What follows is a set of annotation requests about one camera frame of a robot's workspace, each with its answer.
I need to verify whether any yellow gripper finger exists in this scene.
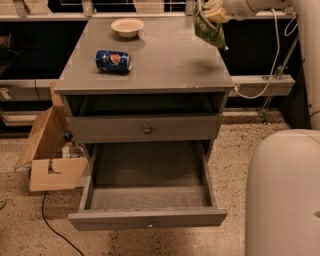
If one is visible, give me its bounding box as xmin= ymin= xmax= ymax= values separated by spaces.
xmin=205 ymin=7 xmax=230 ymax=23
xmin=204 ymin=0 xmax=224 ymax=9

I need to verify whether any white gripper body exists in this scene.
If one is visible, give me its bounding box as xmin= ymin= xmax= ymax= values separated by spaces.
xmin=223 ymin=0 xmax=254 ymax=20

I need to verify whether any green jalapeno chip bag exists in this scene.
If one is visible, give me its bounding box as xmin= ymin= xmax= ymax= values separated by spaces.
xmin=193 ymin=0 xmax=228 ymax=50

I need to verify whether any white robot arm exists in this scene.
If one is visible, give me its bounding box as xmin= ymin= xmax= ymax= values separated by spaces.
xmin=207 ymin=0 xmax=320 ymax=256

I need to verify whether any grey wooden drawer cabinet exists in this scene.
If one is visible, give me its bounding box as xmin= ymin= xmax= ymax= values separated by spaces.
xmin=54 ymin=15 xmax=236 ymax=160

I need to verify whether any closed grey upper drawer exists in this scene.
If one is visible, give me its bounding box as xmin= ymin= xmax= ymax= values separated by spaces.
xmin=67 ymin=114 xmax=222 ymax=144

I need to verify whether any open grey lower drawer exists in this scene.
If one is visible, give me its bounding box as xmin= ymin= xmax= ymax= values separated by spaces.
xmin=68 ymin=141 xmax=227 ymax=231

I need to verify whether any white paper bowl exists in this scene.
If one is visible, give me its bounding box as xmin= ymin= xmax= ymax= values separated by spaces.
xmin=111 ymin=18 xmax=144 ymax=38

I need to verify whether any metal stand pole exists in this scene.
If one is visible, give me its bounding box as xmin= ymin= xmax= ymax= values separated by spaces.
xmin=258 ymin=35 xmax=299 ymax=125

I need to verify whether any blue pepsi can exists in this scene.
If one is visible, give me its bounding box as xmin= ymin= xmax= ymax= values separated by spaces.
xmin=96 ymin=50 xmax=132 ymax=73

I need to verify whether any open cardboard box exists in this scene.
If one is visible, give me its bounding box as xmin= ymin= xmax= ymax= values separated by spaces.
xmin=14 ymin=82 xmax=88 ymax=192

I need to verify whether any white hanging cable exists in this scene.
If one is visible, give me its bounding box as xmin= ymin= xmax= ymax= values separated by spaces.
xmin=233 ymin=8 xmax=299 ymax=100

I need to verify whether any metal window rail ledge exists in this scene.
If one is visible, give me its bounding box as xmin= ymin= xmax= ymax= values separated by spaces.
xmin=0 ymin=75 xmax=295 ymax=102

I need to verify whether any black floor cable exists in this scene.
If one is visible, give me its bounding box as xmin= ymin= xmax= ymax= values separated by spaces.
xmin=41 ymin=190 xmax=86 ymax=256

